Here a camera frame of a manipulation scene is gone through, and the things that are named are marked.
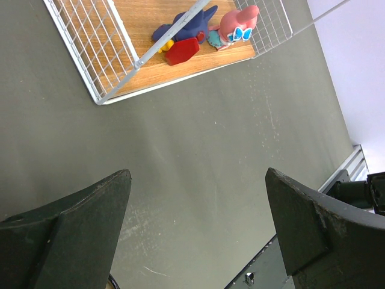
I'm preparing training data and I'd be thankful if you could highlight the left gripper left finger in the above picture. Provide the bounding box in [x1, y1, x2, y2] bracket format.
[1, 169, 132, 288]

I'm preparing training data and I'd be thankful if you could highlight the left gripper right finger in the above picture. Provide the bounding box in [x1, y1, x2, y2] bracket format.
[265, 168, 384, 288]

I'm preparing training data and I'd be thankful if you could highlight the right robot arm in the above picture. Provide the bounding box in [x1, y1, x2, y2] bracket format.
[324, 170, 384, 216]

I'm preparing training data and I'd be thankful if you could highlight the pink melody toy on shelf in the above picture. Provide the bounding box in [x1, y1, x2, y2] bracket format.
[207, 5, 260, 51]

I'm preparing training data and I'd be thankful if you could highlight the blue stitch toy figure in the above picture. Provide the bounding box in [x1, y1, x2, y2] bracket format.
[158, 5, 218, 66]

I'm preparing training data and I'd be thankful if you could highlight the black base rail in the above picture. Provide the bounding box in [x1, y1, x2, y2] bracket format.
[226, 235, 289, 288]

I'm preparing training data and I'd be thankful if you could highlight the white wire wooden shelf rack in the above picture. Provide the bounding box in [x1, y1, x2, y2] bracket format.
[43, 0, 353, 106]

